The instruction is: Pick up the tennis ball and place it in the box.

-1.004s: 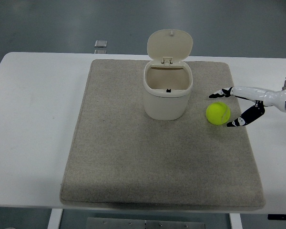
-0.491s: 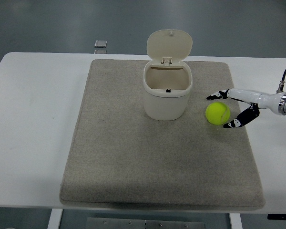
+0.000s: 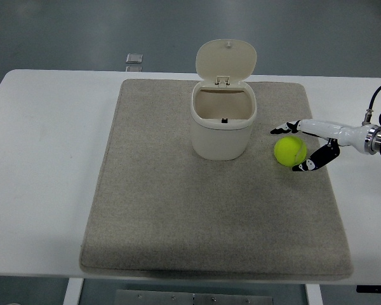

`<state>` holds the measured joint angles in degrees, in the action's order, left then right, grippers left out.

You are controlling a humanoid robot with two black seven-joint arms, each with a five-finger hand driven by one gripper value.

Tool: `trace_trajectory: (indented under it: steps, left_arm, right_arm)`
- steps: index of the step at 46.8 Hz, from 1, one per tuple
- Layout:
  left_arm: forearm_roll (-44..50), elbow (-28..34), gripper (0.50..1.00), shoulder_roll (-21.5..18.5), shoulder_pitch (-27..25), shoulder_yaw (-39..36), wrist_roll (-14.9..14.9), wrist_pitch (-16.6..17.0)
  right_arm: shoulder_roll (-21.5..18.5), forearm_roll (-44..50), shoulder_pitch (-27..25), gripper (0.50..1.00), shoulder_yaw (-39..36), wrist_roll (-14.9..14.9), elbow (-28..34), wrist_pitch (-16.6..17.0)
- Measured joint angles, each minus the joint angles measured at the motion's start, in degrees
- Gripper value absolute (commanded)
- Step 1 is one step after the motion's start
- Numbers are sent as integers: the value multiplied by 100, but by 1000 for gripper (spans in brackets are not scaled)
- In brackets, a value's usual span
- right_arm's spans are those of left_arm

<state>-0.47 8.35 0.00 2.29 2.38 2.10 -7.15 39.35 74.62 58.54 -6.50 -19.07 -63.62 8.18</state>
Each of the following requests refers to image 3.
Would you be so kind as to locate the grey fabric mat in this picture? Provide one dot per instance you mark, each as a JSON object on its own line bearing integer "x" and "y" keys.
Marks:
{"x": 177, "y": 206}

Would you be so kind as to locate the yellow tennis ball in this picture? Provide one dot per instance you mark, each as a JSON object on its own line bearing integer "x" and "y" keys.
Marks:
{"x": 287, "y": 149}

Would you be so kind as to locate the white table leg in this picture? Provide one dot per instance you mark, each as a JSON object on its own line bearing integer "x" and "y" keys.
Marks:
{"x": 72, "y": 292}
{"x": 312, "y": 295}

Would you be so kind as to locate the cream bin with hinged lid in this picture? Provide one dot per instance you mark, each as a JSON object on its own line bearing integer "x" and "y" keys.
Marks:
{"x": 220, "y": 143}

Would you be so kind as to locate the grey metal plate with screws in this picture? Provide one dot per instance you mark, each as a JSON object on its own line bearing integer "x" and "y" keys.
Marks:
{"x": 165, "y": 298}

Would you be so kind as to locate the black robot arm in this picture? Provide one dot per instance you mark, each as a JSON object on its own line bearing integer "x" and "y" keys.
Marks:
{"x": 376, "y": 139}

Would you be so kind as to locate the black table control panel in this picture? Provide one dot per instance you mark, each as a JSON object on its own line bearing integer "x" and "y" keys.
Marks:
{"x": 374, "y": 288}

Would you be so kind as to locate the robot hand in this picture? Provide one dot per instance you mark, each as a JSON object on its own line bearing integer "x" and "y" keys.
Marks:
{"x": 330, "y": 128}

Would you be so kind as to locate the silver floor plate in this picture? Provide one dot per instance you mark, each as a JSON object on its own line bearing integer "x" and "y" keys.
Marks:
{"x": 134, "y": 58}
{"x": 133, "y": 68}

